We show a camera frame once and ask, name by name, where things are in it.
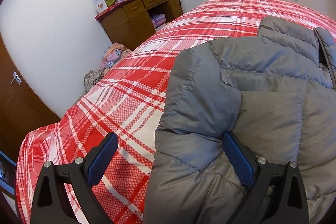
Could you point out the brown wooden desk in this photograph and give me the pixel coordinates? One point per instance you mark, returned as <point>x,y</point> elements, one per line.
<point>130,22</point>

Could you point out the white greeting card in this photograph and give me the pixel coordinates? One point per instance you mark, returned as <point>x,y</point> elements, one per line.
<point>100,5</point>

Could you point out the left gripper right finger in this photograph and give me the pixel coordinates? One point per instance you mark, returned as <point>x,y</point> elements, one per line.
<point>275,192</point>

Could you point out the grey puffer jacket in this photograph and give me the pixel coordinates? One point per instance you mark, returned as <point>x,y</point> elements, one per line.
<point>275,91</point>

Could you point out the brown wooden door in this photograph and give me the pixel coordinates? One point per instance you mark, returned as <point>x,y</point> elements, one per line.
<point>22,111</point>

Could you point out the silver door handle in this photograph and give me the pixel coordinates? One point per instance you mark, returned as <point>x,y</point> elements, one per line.
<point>16,78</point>

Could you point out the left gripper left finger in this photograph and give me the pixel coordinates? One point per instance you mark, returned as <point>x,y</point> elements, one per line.
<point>51,203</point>

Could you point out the red plaid bed sheet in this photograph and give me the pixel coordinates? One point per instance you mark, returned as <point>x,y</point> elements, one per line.
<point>129,101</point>

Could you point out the clothes pile on floor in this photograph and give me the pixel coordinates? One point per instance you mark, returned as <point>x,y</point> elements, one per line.
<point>111,57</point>

